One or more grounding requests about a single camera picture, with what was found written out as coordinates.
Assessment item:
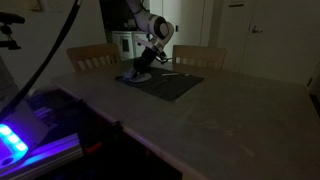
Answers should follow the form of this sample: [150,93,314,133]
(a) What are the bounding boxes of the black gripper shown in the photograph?
[130,49,158,80]

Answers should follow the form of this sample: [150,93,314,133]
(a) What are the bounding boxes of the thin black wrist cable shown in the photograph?
[156,49,174,64]

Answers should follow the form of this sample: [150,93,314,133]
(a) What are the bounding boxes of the light wooden slat-back chair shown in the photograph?
[65,43,122,72]
[171,44,227,71]

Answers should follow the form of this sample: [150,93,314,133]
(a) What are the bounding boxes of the blue towel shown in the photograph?
[121,67,138,82]

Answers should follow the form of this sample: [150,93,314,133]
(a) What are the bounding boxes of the light-coloured utensil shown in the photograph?
[161,72,192,78]

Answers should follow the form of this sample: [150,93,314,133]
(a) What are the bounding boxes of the dark placemat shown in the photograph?
[115,67,205,102]

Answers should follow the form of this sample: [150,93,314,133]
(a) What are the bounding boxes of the white kitchen cabinet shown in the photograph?
[133,32,144,59]

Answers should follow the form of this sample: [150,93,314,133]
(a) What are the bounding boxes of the small door sign plate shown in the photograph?
[227,0,246,9]

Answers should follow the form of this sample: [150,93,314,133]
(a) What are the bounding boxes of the aluminium stand frame rail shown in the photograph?
[0,133,84,180]

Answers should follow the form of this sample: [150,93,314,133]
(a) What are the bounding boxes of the red-handled clamp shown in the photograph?
[83,141,104,155]

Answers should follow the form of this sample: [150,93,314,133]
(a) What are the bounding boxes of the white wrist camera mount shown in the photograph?
[133,36,161,52]

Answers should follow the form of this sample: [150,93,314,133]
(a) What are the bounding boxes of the white oven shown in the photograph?
[111,31,135,61]

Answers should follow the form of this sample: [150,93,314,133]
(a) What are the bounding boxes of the white round plate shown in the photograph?
[127,72,153,84]

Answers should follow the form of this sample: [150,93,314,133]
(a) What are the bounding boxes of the white door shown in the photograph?
[239,0,320,87]

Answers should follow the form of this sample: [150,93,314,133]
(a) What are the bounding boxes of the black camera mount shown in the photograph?
[0,12,26,51]

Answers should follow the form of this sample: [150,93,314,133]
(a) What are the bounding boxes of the metal door handle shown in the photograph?
[251,25,263,35]

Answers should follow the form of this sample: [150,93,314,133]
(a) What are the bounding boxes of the thick black cable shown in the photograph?
[0,0,83,121]

